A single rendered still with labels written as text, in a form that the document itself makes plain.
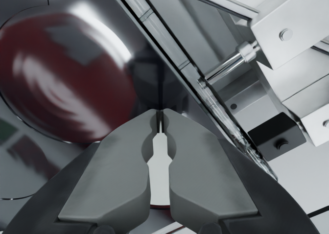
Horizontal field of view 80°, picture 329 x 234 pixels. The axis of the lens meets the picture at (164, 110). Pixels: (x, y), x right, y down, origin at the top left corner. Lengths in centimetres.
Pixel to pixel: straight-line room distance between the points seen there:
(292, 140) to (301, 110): 3
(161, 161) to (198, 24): 14
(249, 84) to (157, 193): 14
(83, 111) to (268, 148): 15
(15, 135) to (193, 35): 18
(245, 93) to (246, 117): 6
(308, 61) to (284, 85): 2
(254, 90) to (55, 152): 19
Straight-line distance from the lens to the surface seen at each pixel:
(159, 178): 19
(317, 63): 20
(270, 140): 18
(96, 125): 17
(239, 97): 21
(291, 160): 34
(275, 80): 19
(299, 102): 19
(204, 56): 22
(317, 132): 19
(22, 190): 25
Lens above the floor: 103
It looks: 62 degrees down
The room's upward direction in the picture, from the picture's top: 179 degrees clockwise
